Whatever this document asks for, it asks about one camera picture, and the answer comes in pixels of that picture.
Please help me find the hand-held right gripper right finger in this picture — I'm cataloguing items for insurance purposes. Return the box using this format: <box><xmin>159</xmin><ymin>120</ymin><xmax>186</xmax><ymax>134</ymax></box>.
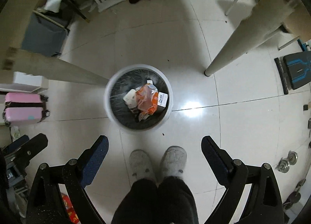
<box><xmin>201</xmin><ymin>135</ymin><xmax>285</xmax><ymax>224</ymax></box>

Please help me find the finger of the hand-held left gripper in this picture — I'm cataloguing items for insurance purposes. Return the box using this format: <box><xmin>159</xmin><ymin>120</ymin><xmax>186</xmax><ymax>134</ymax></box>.
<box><xmin>3</xmin><ymin>134</ymin><xmax>48</xmax><ymax>167</ymax></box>

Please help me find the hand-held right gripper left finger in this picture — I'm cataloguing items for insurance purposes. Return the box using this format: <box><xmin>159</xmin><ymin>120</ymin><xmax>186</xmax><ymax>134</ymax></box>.
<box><xmin>25</xmin><ymin>135</ymin><xmax>109</xmax><ymax>224</ymax></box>

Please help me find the white trash bin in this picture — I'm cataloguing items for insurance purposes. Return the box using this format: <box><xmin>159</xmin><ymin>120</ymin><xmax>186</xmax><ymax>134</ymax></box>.
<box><xmin>104</xmin><ymin>64</ymin><xmax>173</xmax><ymax>131</ymax></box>

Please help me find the orange plastic wrapper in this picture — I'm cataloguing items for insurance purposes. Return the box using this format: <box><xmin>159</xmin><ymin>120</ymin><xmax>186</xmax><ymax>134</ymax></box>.
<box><xmin>135</xmin><ymin>84</ymin><xmax>159</xmax><ymax>121</ymax></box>

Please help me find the white toothpaste box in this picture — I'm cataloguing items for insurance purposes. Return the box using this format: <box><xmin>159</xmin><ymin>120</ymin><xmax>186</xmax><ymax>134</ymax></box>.
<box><xmin>157</xmin><ymin>91</ymin><xmax>169</xmax><ymax>108</ymax></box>

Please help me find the pink suitcase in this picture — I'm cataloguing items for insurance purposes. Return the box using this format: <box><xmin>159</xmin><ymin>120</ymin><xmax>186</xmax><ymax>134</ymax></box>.
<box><xmin>3</xmin><ymin>92</ymin><xmax>50</xmax><ymax>127</ymax></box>

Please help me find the grey fluffy slipper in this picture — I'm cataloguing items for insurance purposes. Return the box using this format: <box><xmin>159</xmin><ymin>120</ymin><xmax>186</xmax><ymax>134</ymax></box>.
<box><xmin>128</xmin><ymin>149</ymin><xmax>156</xmax><ymax>186</ymax></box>
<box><xmin>160</xmin><ymin>146</ymin><xmax>187</xmax><ymax>182</ymax></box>

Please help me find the black trouser leg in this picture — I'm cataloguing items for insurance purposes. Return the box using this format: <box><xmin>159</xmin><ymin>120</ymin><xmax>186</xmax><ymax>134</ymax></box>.
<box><xmin>157</xmin><ymin>175</ymin><xmax>200</xmax><ymax>224</ymax></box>
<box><xmin>110</xmin><ymin>177</ymin><xmax>159</xmax><ymax>224</ymax></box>

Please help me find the red snack packet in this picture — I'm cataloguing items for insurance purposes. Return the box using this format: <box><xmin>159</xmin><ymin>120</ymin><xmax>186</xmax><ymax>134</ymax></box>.
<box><xmin>60</xmin><ymin>193</ymin><xmax>80</xmax><ymax>224</ymax></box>

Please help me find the white shelf board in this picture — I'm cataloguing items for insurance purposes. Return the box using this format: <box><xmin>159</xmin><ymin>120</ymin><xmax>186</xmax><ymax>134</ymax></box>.
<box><xmin>0</xmin><ymin>71</ymin><xmax>49</xmax><ymax>94</ymax></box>

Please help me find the metal weight plate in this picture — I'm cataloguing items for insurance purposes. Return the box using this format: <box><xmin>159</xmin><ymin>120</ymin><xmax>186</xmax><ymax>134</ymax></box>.
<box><xmin>276</xmin><ymin>151</ymin><xmax>298</xmax><ymax>174</ymax></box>

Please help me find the beige table leg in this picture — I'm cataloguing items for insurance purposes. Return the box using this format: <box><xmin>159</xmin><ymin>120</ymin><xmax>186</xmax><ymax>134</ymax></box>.
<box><xmin>0</xmin><ymin>46</ymin><xmax>110</xmax><ymax>87</ymax></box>
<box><xmin>204</xmin><ymin>0</ymin><xmax>303</xmax><ymax>77</ymax></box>

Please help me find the grey fabric storage box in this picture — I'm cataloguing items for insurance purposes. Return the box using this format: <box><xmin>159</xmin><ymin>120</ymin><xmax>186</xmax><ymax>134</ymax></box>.
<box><xmin>21</xmin><ymin>11</ymin><xmax>70</xmax><ymax>57</ymax></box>

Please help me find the black and blue exercise bench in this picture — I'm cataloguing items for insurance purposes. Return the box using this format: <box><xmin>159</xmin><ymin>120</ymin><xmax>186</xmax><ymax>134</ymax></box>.
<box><xmin>274</xmin><ymin>53</ymin><xmax>311</xmax><ymax>95</ymax></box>

